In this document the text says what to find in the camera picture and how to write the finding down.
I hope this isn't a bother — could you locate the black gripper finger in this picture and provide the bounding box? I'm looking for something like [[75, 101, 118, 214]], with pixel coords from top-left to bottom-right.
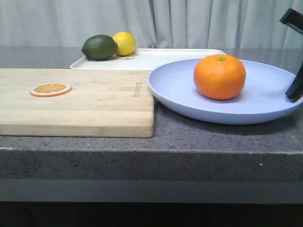
[[280, 8, 303, 103]]

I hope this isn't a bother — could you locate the light blue plate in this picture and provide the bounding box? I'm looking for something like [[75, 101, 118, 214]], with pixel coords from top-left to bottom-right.
[[148, 59, 303, 125]]

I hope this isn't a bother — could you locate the orange fruit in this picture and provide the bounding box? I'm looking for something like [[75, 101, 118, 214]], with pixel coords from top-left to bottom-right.
[[193, 54, 246, 100]]

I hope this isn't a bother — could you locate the cream rectangular tray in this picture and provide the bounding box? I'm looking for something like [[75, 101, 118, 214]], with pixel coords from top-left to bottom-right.
[[70, 48, 224, 70]]

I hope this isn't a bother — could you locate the grey curtain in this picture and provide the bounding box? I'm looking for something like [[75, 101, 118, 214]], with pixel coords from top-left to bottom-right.
[[0, 0, 303, 49]]

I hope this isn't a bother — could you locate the yellow lemon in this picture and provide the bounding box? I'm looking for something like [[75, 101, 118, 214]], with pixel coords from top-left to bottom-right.
[[113, 31, 136, 56]]

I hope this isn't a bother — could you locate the green lime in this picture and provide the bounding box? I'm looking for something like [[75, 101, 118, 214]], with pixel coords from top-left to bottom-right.
[[81, 35, 118, 61]]

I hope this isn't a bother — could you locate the wooden cutting board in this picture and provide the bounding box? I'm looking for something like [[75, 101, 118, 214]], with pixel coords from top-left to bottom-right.
[[0, 69, 154, 138]]

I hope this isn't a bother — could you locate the orange slice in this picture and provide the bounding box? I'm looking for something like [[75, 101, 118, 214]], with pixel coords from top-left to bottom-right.
[[29, 82, 72, 97]]

